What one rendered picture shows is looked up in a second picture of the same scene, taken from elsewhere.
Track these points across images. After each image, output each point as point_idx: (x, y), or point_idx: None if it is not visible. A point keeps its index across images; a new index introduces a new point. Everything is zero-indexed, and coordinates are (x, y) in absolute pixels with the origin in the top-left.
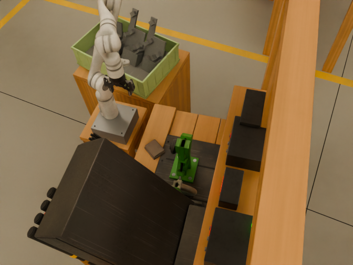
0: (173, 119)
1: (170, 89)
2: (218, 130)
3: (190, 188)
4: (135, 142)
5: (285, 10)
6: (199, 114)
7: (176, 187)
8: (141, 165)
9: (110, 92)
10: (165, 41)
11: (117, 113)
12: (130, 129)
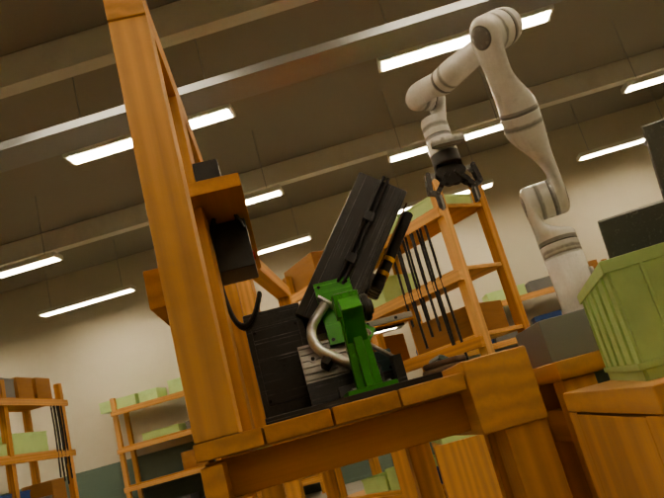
0: (454, 371)
1: (599, 429)
2: (330, 411)
3: (310, 317)
4: (553, 417)
5: (165, 61)
6: (393, 390)
7: (315, 284)
8: (337, 220)
9: (534, 231)
10: (601, 220)
11: (563, 311)
12: (529, 347)
